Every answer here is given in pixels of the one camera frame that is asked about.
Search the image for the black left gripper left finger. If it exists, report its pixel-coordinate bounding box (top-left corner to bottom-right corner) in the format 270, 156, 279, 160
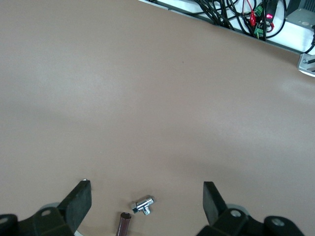
18, 180, 93, 236

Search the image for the black module with red light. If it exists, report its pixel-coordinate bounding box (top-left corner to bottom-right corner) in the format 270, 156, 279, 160
257, 9, 276, 32

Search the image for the red alligator clip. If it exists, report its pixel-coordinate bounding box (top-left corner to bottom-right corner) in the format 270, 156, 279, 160
248, 8, 258, 27

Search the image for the white table edge rail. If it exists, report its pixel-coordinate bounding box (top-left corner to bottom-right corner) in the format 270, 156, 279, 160
137, 0, 315, 57

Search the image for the black cable bundle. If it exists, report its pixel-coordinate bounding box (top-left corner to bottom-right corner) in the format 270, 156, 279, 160
193, 0, 287, 41

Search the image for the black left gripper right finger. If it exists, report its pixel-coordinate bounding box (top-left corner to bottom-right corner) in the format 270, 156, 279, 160
194, 181, 303, 236

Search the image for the chrome tee pipe fitting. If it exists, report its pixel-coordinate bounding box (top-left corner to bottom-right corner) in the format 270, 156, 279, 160
130, 195, 156, 216

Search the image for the grey metal bracket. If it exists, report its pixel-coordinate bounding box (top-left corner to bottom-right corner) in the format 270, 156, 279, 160
296, 53, 315, 77

